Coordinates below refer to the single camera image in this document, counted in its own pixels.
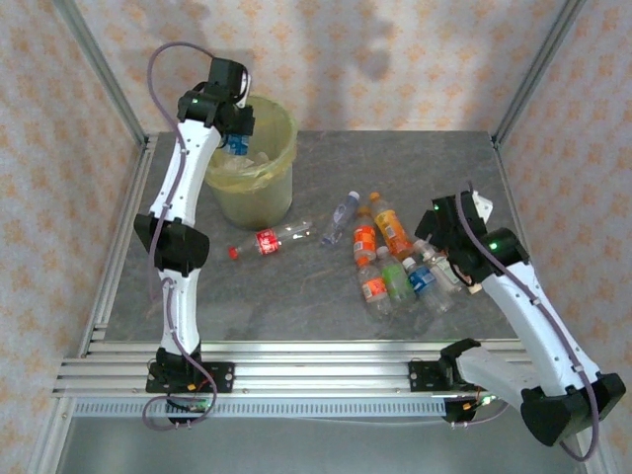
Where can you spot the aluminium frame post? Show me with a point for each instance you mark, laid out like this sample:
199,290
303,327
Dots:
540,64
101,64

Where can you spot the cola bottle red label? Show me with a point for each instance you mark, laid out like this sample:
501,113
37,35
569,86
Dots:
266,242

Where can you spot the deep orange soda bottle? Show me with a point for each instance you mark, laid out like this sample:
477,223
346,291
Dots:
365,242

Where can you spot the yellow plastic bin liner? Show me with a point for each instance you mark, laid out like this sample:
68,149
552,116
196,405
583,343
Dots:
269,123

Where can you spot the clear bottle orange-red label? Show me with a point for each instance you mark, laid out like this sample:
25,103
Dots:
373,290

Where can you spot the aluminium base beam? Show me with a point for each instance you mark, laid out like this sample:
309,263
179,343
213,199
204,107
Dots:
321,375

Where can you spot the aluminium frame bar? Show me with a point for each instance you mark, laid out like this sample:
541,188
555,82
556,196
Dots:
49,439
601,469

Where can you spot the clear bottle blue label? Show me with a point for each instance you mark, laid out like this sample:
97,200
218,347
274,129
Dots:
422,279
237,143

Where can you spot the metal mesh waste bin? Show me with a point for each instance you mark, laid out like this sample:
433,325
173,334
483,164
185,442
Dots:
257,202

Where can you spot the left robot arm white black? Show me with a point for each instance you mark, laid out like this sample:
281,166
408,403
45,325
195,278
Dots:
185,173

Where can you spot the yellow-orange juice bottle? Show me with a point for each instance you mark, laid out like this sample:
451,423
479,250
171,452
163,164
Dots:
392,229

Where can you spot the clear bottle white green label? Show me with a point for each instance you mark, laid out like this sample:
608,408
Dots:
444,270

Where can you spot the clear bottle pale blue cap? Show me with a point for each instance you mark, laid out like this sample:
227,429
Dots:
340,217

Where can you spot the small circuit board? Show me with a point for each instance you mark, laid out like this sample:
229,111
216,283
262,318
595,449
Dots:
486,400
197,407

